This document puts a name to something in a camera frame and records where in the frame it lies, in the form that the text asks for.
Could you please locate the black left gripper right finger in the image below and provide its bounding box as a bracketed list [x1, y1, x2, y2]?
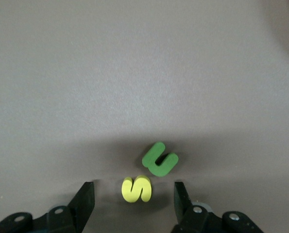
[170, 181, 264, 233]

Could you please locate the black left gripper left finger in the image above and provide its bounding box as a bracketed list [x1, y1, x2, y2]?
[0, 181, 96, 233]

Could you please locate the green foam letter u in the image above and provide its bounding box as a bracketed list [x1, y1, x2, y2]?
[141, 142, 179, 177]

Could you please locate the yellow foam letter s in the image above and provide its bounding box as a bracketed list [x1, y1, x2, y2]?
[121, 175, 152, 203]

